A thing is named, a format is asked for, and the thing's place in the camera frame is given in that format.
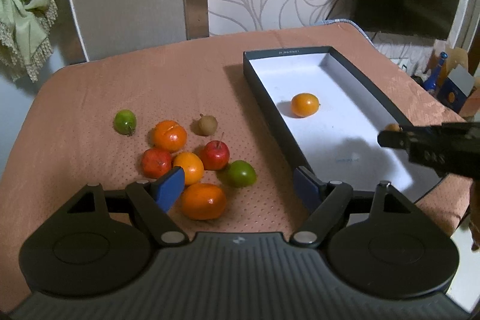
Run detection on dull red round fruit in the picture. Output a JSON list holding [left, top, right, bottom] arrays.
[[140, 148, 174, 179]]

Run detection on large orange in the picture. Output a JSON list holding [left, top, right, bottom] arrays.
[[181, 183, 227, 221]]

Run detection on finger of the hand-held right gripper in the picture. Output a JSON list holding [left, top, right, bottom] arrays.
[[378, 122, 480, 178]]

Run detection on small green lime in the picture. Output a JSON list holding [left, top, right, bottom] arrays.
[[113, 109, 137, 136]]

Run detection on orange tangerine with split peel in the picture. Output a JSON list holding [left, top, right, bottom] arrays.
[[151, 120, 188, 154]]

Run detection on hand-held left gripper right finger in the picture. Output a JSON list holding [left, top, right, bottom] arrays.
[[290, 166, 418, 248]]

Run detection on brown kiwi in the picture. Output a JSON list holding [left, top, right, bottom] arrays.
[[193, 113, 219, 137]]

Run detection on brown cardboard box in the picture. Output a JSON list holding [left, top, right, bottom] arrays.
[[437, 47, 472, 108]]

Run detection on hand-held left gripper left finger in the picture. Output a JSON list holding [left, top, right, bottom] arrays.
[[64, 166, 189, 246]]

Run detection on orange with pointed tip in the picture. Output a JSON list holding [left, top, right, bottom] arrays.
[[291, 92, 321, 118]]

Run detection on green fringed curtain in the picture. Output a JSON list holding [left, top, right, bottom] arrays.
[[0, 0, 59, 82]]

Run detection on dark grey box white inside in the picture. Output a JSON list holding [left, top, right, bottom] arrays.
[[242, 46, 449, 204]]

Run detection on salmon tablecloth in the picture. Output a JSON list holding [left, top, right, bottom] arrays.
[[0, 20, 477, 306]]

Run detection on blue bottle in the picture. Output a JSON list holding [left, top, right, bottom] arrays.
[[424, 52, 451, 93]]

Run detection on smooth orange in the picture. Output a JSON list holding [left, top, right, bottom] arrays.
[[172, 152, 205, 186]]

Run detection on red apple with stem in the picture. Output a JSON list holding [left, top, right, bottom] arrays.
[[199, 133, 230, 171]]

